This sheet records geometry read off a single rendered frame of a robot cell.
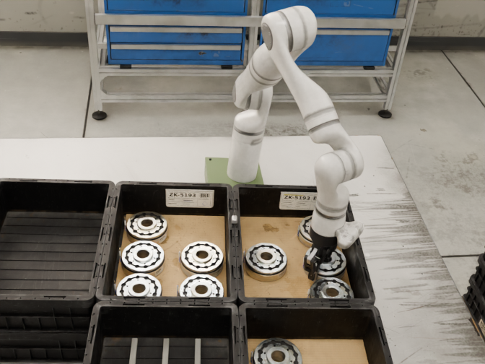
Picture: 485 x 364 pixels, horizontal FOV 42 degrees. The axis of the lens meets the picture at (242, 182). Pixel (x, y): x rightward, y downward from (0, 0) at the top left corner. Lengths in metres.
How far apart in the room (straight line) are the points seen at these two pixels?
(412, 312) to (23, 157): 1.29
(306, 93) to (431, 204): 1.98
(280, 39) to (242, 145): 0.55
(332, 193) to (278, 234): 0.35
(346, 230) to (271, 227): 0.31
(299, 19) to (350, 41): 2.17
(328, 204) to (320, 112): 0.20
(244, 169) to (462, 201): 1.68
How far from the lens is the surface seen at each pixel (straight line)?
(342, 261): 1.57
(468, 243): 3.09
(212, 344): 1.41
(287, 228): 1.67
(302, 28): 1.36
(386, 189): 2.09
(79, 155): 2.14
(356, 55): 3.58
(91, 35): 3.38
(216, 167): 1.95
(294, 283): 1.54
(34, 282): 1.56
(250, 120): 1.80
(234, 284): 1.38
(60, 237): 1.65
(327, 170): 1.30
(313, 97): 1.33
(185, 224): 1.66
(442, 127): 3.86
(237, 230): 1.50
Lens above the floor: 1.95
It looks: 38 degrees down
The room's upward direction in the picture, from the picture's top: 5 degrees clockwise
